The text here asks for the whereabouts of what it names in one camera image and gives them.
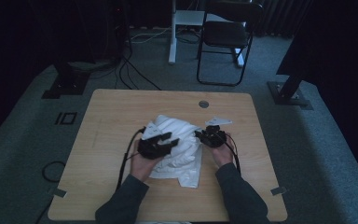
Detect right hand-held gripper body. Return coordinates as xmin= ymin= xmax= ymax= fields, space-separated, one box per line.
xmin=200 ymin=116 xmax=233 ymax=149

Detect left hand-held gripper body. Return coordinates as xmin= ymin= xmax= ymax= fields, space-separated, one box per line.
xmin=136 ymin=121 xmax=172 ymax=161

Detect white cloth garment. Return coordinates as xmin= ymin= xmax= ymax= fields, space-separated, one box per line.
xmin=141 ymin=114 xmax=204 ymax=189

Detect person's right hand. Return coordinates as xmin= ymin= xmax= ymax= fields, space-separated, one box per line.
xmin=210 ymin=133 xmax=235 ymax=169

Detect person's left hand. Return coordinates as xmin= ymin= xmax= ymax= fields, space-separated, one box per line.
xmin=130 ymin=151 xmax=165 ymax=183

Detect grey tape piece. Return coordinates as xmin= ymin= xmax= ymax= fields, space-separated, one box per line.
xmin=52 ymin=188 xmax=68 ymax=199
xmin=269 ymin=186 xmax=289 ymax=197

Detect slanted black stand with base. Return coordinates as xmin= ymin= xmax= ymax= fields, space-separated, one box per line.
xmin=267 ymin=72 xmax=314 ymax=111

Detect black folding chair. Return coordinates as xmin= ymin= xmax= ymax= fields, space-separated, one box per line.
xmin=196 ymin=0 xmax=264 ymax=88

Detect black stand with square base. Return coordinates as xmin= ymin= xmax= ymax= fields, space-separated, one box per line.
xmin=41 ymin=60 xmax=91 ymax=100

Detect dark curtain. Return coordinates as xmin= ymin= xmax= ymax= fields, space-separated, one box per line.
xmin=275 ymin=0 xmax=358 ymax=194

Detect left hand-held gripper cable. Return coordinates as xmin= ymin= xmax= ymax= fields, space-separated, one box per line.
xmin=115 ymin=125 xmax=146 ymax=192

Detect hand-held gripper cable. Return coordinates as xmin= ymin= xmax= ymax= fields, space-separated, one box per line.
xmin=115 ymin=125 xmax=146 ymax=192
xmin=223 ymin=133 xmax=242 ymax=175

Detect right hand-held gripper cable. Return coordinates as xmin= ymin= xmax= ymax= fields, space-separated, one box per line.
xmin=223 ymin=133 xmax=242 ymax=175

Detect black floor cables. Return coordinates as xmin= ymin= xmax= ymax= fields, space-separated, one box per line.
xmin=114 ymin=54 xmax=163 ymax=91

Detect white floor cable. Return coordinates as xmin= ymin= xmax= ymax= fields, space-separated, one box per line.
xmin=130 ymin=27 xmax=172 ymax=44

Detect white desk frame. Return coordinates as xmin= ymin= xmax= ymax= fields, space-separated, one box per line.
xmin=167 ymin=0 xmax=247 ymax=68

